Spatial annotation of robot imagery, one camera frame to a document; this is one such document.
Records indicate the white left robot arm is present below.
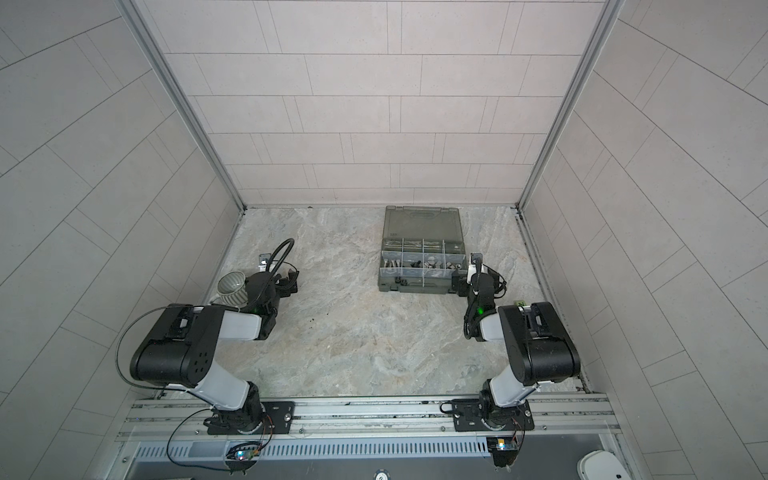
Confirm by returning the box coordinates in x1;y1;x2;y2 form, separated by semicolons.
129;268;299;435

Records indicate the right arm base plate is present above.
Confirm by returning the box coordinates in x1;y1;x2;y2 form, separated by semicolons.
439;398;535;432

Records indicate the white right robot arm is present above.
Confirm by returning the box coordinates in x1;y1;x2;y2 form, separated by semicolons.
463;253;581;430

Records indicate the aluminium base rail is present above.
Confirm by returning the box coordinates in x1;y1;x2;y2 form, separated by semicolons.
113;392;625;445

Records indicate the right circuit board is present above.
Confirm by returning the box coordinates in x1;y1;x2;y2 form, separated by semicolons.
486;437;521;468

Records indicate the white round device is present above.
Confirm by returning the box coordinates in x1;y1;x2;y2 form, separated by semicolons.
577;450;631;480

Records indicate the green plastic organizer box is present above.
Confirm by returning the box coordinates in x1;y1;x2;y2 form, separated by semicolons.
377;206;468;294

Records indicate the circuit board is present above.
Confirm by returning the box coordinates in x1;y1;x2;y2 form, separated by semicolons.
226;441;262;462
486;437;521;468

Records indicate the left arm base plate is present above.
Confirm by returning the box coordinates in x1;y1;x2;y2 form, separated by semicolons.
203;401;295;436

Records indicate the left circuit board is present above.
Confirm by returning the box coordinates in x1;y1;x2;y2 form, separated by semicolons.
226;441;262;462

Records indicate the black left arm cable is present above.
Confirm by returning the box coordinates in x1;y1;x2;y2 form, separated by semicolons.
115;305;241;472

